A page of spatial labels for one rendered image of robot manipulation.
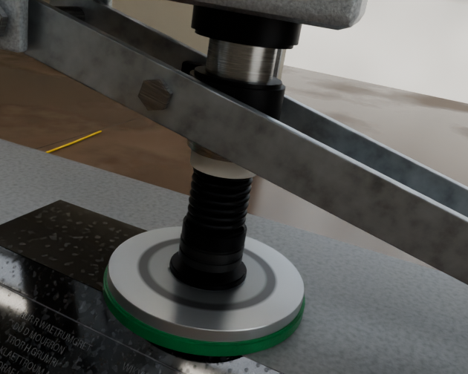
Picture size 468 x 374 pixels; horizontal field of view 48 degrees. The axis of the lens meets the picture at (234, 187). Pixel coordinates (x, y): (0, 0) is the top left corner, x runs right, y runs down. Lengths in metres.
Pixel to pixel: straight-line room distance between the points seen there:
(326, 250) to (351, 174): 0.30
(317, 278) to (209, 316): 0.20
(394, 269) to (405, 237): 0.28
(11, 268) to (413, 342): 0.44
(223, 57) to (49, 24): 0.16
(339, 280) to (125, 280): 0.27
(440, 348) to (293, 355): 0.17
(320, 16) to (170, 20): 5.71
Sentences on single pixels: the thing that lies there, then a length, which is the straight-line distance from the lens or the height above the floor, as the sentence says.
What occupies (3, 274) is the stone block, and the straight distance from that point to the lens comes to 0.65.
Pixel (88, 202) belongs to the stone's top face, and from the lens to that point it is 0.78.
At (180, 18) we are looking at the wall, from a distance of 6.02.
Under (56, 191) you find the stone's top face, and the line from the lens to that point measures 0.81.
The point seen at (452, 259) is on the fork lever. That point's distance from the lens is 0.48.
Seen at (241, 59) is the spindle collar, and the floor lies 1.08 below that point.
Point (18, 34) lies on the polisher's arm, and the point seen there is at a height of 1.07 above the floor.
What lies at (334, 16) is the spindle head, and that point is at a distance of 0.39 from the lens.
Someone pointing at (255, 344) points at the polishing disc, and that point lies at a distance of 0.52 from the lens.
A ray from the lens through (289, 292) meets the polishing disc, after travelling 0.57.
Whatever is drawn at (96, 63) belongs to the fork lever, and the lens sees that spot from 0.49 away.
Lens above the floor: 1.14
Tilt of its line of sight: 21 degrees down
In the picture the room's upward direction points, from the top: 9 degrees clockwise
